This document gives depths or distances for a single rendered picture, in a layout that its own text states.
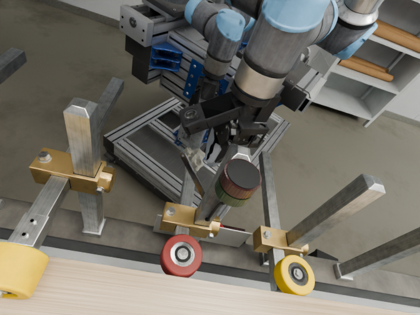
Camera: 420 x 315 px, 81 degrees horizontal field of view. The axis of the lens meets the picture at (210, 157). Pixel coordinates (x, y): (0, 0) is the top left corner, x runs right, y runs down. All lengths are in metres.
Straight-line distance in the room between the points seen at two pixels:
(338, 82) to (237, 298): 3.27
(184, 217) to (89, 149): 0.26
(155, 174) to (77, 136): 1.03
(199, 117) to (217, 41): 0.32
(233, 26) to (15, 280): 0.64
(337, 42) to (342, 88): 2.83
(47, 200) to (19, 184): 1.23
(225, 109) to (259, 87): 0.07
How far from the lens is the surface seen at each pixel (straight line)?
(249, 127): 0.45
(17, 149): 1.89
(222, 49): 0.70
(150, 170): 1.44
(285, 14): 0.35
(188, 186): 0.64
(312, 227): 0.61
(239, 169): 0.37
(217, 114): 0.42
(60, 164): 0.52
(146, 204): 1.58
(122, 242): 0.73
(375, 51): 3.55
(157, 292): 0.49
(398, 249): 0.80
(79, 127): 0.41
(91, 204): 0.59
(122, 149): 1.52
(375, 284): 1.05
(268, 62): 0.37
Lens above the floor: 1.38
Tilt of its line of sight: 46 degrees down
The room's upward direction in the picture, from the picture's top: 25 degrees clockwise
